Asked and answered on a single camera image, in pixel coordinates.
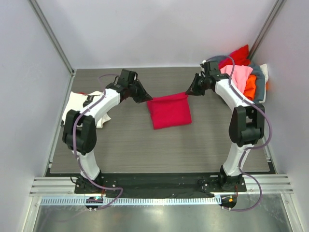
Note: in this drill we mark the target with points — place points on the folded white t shirt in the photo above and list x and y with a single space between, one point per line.
77 101

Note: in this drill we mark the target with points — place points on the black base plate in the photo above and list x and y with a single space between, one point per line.
161 185

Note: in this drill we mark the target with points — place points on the red t shirt in basket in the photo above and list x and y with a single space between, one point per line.
239 56

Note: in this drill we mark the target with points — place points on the aluminium frame post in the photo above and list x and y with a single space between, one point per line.
270 19
46 26

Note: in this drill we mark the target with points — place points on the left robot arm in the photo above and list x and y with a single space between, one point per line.
80 128

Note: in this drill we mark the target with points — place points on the white cloth in basket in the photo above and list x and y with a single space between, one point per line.
264 70

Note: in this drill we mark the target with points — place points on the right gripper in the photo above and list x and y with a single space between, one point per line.
199 83

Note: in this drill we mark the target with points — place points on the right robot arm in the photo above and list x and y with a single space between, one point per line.
246 125

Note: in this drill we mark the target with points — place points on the pink t shirt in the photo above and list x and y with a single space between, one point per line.
239 76

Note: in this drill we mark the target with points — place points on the left aluminium frame post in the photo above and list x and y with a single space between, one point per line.
46 26

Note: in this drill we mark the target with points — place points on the blue laundry basket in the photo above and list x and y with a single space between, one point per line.
261 86

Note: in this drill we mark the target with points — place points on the slotted cable duct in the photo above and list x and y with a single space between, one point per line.
88 201

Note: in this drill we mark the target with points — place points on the right aluminium frame post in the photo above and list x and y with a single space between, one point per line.
270 19

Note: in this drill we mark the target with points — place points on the orange t shirt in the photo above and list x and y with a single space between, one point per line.
250 88

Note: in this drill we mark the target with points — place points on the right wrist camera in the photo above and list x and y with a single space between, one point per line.
202 64

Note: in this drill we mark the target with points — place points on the crimson t shirt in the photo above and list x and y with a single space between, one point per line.
169 111

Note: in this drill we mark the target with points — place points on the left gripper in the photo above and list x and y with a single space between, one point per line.
143 95

